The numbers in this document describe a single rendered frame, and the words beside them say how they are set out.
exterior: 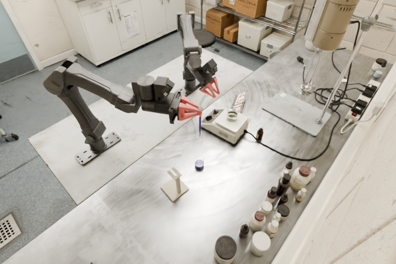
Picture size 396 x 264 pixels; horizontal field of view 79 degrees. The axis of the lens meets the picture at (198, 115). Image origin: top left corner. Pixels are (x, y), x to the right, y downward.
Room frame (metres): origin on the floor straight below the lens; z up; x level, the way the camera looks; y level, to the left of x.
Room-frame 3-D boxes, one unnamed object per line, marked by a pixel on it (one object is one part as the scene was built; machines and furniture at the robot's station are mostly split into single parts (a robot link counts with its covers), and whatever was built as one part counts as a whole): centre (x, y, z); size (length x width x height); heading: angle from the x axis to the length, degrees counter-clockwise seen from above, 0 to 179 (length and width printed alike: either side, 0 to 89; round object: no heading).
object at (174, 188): (0.48, 0.09, 0.96); 0.08 x 0.08 x 0.13; 41
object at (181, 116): (0.59, 0.03, 1.23); 0.09 x 0.07 x 0.07; 78
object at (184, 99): (0.58, 0.03, 1.23); 0.09 x 0.07 x 0.07; 78
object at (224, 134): (0.79, -0.13, 0.94); 0.22 x 0.13 x 0.08; 53
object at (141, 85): (0.63, 0.19, 1.27); 0.12 x 0.09 x 0.12; 78
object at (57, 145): (1.01, 0.23, 0.45); 1.20 x 0.48 x 0.90; 137
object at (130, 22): (3.11, 0.88, 0.40); 0.24 x 0.01 x 0.30; 137
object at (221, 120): (0.78, -0.15, 0.98); 0.12 x 0.12 x 0.01; 53
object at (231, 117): (0.77, -0.16, 1.02); 0.06 x 0.05 x 0.08; 3
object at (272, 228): (0.31, -0.25, 0.94); 0.03 x 0.03 x 0.09
